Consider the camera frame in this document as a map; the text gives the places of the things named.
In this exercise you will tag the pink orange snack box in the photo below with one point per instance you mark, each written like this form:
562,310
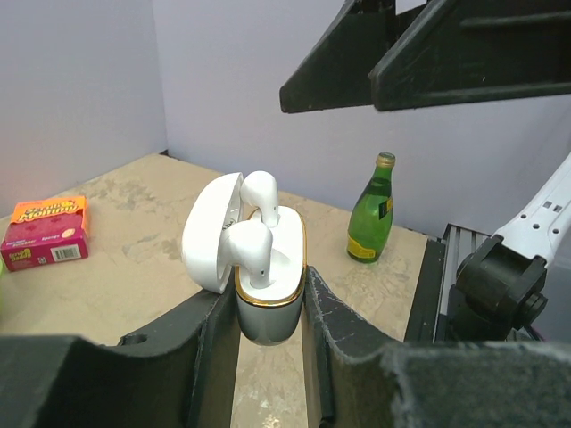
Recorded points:
46,232

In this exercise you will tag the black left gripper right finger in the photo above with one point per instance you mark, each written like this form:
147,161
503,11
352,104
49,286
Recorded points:
357,376

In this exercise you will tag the white earbud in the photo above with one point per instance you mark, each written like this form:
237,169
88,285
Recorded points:
248,244
259,189

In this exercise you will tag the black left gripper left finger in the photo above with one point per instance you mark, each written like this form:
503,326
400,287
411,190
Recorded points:
177,371

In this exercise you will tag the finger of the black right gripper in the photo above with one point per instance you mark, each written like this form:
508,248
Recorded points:
335,72
457,52

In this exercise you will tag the white earbud charging case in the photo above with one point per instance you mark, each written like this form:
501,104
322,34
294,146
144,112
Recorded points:
266,316

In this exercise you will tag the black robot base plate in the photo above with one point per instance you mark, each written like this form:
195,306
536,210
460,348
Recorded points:
443,255

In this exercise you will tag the green glass bottle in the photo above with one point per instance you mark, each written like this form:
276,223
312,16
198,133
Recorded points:
372,216

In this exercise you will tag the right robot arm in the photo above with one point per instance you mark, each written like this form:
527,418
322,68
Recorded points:
473,287

